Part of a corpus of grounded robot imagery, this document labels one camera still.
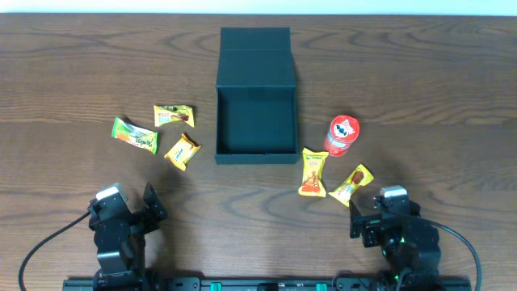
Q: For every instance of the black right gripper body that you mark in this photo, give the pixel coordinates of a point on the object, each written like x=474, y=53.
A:
x=375, y=237

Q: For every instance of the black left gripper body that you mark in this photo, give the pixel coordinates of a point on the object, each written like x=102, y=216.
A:
x=135, y=234

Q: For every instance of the orange Le-mond biscuit packet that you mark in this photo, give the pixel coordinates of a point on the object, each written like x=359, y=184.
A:
x=182, y=152

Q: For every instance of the red Pringles can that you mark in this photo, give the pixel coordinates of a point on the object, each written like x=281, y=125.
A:
x=343, y=132

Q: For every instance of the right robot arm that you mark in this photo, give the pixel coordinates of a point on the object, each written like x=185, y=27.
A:
x=410, y=245

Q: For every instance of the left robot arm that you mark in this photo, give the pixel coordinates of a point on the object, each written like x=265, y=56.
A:
x=123, y=265

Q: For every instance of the yellow chocolate wafer packet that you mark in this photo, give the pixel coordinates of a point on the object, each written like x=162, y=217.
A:
x=359, y=177

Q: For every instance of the yellow orange snack packet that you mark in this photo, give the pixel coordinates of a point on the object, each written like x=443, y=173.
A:
x=313, y=165

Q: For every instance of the green Pandan snack packet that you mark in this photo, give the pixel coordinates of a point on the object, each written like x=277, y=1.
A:
x=136, y=136

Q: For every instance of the yellow Apollo cake packet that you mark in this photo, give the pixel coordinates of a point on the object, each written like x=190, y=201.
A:
x=164, y=114

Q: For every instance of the dark green open box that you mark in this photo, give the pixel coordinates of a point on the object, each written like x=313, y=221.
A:
x=256, y=120

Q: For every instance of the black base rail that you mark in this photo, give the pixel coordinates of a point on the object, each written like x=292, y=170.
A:
x=340, y=284

